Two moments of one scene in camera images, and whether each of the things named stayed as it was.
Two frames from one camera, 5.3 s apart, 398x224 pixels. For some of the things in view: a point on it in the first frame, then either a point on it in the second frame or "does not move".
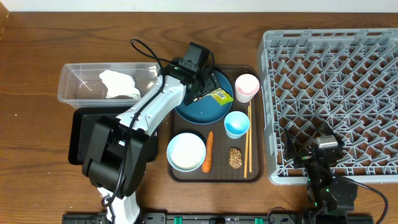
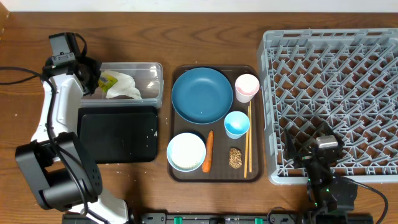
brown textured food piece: x=235 y=158 does not move
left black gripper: x=201 y=84 to x=90 y=76
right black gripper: x=306 y=155 does not move
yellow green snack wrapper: x=222 y=96 to x=106 y=81
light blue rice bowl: x=186 y=152 does not move
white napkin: x=119 y=84 does not move
